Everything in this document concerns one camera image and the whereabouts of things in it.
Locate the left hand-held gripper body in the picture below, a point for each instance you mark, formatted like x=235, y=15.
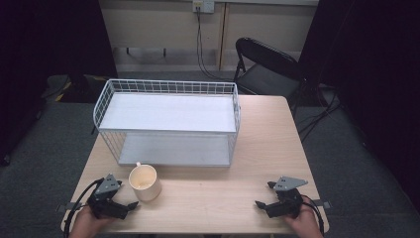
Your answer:
x=107, y=205

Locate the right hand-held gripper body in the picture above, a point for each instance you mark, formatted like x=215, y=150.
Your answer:
x=286, y=201

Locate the cream ceramic cup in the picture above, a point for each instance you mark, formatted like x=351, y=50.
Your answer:
x=145, y=185

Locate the person's left hand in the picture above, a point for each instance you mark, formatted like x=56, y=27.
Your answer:
x=87, y=224

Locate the person's right hand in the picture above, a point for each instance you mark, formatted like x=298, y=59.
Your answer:
x=305, y=223

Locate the black folding chair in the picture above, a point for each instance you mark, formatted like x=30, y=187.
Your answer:
x=267, y=71

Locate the dark curtain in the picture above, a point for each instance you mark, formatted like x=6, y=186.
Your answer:
x=373, y=66
x=49, y=49

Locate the grey table edge bracket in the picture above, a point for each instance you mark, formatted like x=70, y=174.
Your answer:
x=62, y=207
x=323, y=203

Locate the white wall socket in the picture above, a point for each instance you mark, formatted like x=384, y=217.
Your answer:
x=203, y=5

